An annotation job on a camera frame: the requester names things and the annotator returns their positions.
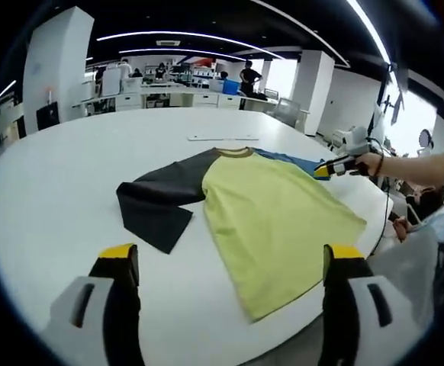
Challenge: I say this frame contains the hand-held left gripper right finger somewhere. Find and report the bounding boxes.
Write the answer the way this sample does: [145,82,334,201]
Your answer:
[319,243,433,366]

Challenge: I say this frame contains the white table cover strip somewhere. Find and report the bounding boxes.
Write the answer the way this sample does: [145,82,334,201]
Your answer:
[187,133,260,143]

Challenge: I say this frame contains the blue plastic crate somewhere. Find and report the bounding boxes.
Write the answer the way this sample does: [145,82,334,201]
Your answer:
[221,79,242,95]

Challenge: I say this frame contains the person's right hand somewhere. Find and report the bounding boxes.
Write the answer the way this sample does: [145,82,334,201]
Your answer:
[349,152,384,178]

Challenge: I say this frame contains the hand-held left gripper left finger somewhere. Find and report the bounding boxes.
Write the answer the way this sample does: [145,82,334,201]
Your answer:
[44,242,146,366]

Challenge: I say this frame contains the white mesh office chair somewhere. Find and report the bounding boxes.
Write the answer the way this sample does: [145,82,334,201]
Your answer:
[275,98,304,127]

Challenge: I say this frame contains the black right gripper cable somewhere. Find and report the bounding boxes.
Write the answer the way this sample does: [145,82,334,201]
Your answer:
[367,178,394,257]

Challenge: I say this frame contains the multicolour long-sleeve garment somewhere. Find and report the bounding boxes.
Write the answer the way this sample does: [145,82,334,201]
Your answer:
[115,146,368,324]

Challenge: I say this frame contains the bright ceiling light strip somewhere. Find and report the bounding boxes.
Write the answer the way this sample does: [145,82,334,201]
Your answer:
[346,0,393,64]

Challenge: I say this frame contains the short curved ceiling light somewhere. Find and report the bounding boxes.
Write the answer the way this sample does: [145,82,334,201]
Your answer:
[120,48,246,62]

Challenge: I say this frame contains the black tripod stand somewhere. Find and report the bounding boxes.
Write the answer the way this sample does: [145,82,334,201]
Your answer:
[376,63,405,127]

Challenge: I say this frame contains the grey mesh chair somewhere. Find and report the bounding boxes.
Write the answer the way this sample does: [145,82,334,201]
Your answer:
[374,227,437,333]

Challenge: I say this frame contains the long white drawer counter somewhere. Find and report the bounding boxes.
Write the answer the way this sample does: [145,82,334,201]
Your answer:
[72,81,310,117]

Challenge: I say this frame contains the white square pillar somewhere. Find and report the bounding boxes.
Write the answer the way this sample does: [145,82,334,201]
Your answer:
[22,7,95,134]

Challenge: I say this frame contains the white tall appliance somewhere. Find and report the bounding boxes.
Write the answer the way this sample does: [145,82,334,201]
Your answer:
[102,68,122,96]

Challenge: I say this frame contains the black box cabinet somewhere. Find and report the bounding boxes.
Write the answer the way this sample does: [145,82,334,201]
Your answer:
[36,101,60,131]

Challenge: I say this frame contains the long curved ceiling light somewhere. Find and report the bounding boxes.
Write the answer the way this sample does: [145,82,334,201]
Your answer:
[96,30,284,60]

